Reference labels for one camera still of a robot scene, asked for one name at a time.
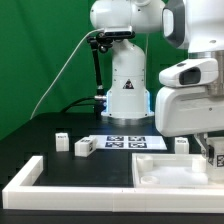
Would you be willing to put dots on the sheet with fiducial markers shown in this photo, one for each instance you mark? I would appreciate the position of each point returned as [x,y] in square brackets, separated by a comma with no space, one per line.
[136,142]

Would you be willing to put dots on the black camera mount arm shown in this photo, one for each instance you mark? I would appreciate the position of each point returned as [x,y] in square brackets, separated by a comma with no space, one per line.
[98,66]

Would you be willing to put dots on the white square table top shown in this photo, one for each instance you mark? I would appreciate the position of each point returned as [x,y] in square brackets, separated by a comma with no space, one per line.
[171,171]

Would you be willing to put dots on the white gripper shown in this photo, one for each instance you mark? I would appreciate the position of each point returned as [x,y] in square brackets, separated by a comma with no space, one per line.
[185,106]

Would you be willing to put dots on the white U-shaped fence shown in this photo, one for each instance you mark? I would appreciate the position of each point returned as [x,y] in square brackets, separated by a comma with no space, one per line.
[21,193]

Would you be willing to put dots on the grey camera on mount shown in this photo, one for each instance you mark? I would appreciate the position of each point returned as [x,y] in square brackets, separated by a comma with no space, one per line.
[118,32]

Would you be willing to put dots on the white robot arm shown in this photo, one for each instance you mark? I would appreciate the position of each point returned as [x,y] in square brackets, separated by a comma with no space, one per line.
[194,25]

